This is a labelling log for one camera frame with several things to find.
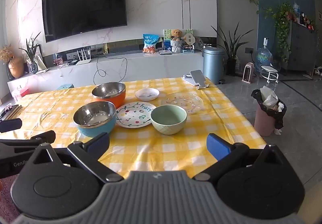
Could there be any blue water bottle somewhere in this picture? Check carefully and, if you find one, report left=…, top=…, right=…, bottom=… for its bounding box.
left=255, top=37, right=273, bottom=72

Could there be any white fruit print plate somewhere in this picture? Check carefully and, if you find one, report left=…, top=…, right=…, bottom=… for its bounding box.
left=115, top=102, right=158, bottom=129

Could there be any red box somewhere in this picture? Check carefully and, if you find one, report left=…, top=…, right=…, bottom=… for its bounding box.
left=11, top=87, right=30, bottom=101

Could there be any blue snack bag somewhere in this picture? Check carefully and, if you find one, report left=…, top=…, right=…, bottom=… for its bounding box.
left=142, top=34, right=159, bottom=54

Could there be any black cable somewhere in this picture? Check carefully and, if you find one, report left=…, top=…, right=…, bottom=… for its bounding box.
left=94, top=54, right=127, bottom=84

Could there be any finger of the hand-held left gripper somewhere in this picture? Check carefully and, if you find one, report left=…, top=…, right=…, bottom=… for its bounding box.
left=0, top=118, right=23, bottom=133
left=0, top=130, right=56, bottom=154

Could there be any green ceramic bowl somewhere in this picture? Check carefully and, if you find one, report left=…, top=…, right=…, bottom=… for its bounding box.
left=150, top=105, right=188, bottom=135

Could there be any green plant in glass vase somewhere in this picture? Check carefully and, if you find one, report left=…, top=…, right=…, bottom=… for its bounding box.
left=19, top=32, right=42, bottom=74

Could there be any blue-grey pedal bin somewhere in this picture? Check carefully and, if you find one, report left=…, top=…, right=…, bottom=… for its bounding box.
left=202, top=47, right=226, bottom=85

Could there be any pink white space heater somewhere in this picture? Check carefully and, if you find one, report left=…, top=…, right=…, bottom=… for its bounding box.
left=241, top=62, right=255, bottom=84

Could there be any blue steel bowl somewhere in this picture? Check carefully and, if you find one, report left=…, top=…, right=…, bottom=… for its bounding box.
left=73, top=101, right=117, bottom=138

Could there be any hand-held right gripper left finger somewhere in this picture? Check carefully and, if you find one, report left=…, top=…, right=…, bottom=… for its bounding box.
left=33, top=132, right=124, bottom=184

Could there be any white television console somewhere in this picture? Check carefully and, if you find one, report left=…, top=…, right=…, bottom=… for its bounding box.
left=7, top=52, right=204, bottom=94

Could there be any white round stool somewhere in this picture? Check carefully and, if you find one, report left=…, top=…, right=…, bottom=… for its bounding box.
left=260, top=65, right=278, bottom=84

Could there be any clear patterned glass plate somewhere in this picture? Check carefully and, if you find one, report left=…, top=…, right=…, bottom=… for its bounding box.
left=161, top=92, right=204, bottom=114

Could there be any green picture board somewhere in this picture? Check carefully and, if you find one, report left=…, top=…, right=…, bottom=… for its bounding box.
left=163, top=29, right=194, bottom=50

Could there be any white plastic bag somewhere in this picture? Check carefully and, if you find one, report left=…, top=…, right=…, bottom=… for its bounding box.
left=260, top=86, right=285, bottom=110

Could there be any potted snake plant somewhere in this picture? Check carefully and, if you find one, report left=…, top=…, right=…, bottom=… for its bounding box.
left=211, top=23, right=254, bottom=76

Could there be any white grey phone stand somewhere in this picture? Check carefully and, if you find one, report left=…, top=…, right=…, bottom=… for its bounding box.
left=182, top=70, right=210, bottom=90

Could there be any pink waste bin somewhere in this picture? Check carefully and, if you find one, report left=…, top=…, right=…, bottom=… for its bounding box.
left=254, top=106, right=283, bottom=137

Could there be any small white plate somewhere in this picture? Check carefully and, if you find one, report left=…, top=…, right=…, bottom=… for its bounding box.
left=135, top=87, right=160, bottom=101

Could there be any yellow checked tablecloth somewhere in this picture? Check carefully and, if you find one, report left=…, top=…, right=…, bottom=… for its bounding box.
left=0, top=77, right=267, bottom=180

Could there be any copper round vase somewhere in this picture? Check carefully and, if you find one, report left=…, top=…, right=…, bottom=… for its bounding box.
left=8, top=56, right=25, bottom=79

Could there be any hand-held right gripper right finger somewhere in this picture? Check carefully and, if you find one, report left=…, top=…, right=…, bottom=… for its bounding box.
left=192, top=133, right=285, bottom=184

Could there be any grey drawer cabinet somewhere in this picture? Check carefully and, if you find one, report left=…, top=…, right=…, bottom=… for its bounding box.
left=279, top=20, right=318, bottom=74

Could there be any orange steel bowl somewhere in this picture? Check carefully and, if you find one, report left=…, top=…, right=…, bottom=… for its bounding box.
left=91, top=82, right=126, bottom=109

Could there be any trailing ivy plant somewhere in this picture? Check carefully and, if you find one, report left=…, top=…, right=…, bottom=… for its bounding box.
left=264, top=1, right=295, bottom=64

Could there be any dried flower bunch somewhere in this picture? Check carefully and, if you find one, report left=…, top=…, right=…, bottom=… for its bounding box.
left=0, top=44, right=13, bottom=62

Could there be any black bin liner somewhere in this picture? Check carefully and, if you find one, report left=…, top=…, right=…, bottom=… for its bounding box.
left=251, top=89, right=287, bottom=130

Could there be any white round paper fan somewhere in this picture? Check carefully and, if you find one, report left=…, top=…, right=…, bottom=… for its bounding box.
left=184, top=33, right=196, bottom=46

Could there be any white router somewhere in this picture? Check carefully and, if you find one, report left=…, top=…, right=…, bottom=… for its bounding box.
left=75, top=48, right=91, bottom=65

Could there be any black flat television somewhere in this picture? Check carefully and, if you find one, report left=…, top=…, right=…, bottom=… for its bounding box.
left=41, top=0, right=127, bottom=43

